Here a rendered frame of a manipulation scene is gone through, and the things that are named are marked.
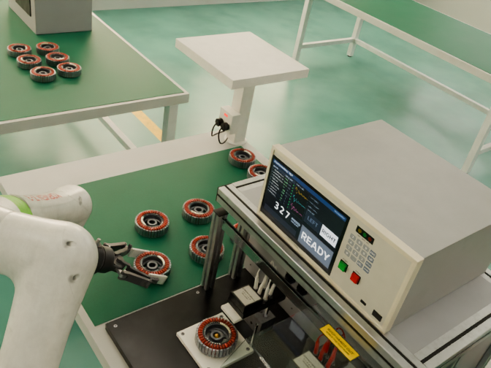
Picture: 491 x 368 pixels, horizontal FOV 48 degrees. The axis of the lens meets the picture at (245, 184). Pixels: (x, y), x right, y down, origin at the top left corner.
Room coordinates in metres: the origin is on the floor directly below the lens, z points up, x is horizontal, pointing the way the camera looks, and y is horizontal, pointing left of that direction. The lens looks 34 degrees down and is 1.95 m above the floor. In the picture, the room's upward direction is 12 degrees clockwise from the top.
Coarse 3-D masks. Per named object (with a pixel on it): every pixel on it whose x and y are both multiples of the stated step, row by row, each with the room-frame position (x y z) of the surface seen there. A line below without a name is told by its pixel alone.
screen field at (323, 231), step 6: (306, 216) 0.99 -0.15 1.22; (312, 216) 0.98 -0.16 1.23; (306, 222) 0.99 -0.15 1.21; (312, 222) 0.98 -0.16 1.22; (318, 222) 0.97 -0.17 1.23; (318, 228) 0.96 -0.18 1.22; (324, 228) 0.95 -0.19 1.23; (324, 234) 0.95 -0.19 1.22; (330, 234) 0.94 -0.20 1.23; (330, 240) 0.93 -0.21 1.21; (336, 240) 0.92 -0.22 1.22
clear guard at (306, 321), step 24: (312, 312) 0.86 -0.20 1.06; (264, 336) 0.76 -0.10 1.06; (288, 336) 0.78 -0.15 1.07; (312, 336) 0.79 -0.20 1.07; (240, 360) 0.71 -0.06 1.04; (264, 360) 0.71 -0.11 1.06; (288, 360) 0.72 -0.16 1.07; (312, 360) 0.73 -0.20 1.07; (336, 360) 0.74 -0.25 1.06; (360, 360) 0.75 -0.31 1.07
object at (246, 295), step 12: (240, 288) 1.03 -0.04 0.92; (252, 288) 1.04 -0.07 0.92; (276, 288) 1.08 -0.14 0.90; (228, 300) 1.01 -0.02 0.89; (240, 300) 0.99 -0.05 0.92; (252, 300) 1.00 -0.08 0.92; (276, 300) 1.04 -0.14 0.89; (228, 312) 0.98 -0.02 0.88; (240, 312) 0.97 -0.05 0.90; (252, 312) 0.98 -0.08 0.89; (264, 312) 1.04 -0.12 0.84
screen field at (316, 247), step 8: (304, 232) 0.99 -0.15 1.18; (304, 240) 0.98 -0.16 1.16; (312, 240) 0.97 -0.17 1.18; (320, 240) 0.95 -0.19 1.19; (312, 248) 0.96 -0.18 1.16; (320, 248) 0.95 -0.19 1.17; (328, 248) 0.93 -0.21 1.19; (320, 256) 0.94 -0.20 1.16; (328, 256) 0.93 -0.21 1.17; (328, 264) 0.92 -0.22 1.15
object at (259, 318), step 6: (258, 312) 1.05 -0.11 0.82; (270, 312) 1.06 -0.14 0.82; (246, 318) 1.06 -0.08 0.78; (252, 318) 1.04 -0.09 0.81; (258, 318) 1.03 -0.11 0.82; (264, 318) 1.03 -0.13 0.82; (270, 318) 1.04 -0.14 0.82; (252, 324) 1.04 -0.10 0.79; (264, 324) 1.02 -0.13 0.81; (270, 324) 1.04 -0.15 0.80; (258, 330) 1.02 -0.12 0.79
